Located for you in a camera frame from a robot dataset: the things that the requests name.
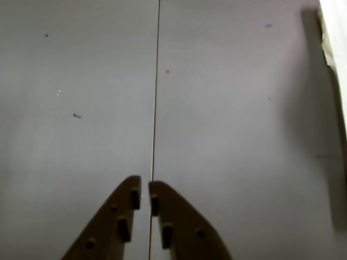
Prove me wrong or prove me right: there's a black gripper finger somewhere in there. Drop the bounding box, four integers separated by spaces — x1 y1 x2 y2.
61 175 142 260
148 180 234 260

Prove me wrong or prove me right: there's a white sandwich package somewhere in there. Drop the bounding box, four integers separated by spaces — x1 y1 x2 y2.
317 0 347 236

